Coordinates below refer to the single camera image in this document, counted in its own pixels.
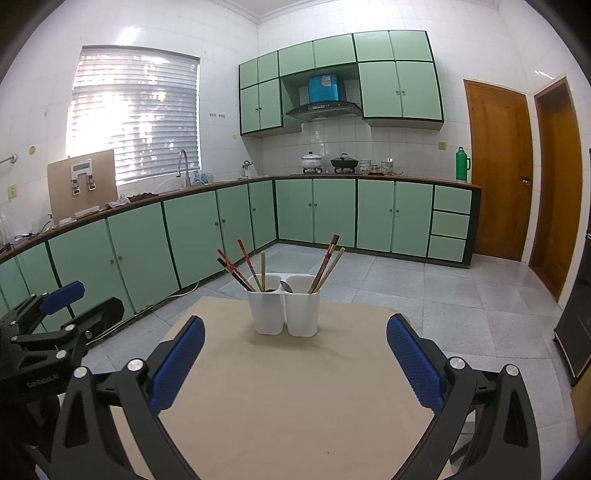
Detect green kitchen base cabinets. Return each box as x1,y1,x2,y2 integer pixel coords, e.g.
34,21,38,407
0,175,482,324

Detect white window blind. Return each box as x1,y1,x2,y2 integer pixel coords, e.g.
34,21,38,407
67,45,201,185

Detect black cabinet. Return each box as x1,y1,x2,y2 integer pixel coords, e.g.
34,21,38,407
553,231,591,386

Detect brown board with white device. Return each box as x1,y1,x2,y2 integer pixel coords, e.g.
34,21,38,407
47,149,118,227

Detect green thermos flask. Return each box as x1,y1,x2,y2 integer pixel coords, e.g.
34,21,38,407
455,147,472,181

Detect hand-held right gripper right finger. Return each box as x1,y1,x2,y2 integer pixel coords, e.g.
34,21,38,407
386,314,543,480

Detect white double utensil holder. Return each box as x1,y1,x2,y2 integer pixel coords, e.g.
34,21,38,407
247,274,321,337

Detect black range hood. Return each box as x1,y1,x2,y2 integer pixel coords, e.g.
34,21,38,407
285,102,363,121

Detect wooden door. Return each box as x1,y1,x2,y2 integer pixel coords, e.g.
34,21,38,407
463,79,534,261
529,76,583,301

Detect black wok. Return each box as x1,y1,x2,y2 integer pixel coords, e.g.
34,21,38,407
331,154,360,174

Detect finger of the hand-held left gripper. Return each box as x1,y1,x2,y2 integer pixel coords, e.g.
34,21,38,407
11,296,125,367
0,281,86,335

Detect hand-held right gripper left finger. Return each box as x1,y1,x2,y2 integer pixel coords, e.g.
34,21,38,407
48,315,206,480

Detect red striped wooden chopstick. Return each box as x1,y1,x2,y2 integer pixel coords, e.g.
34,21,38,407
314,248,346,294

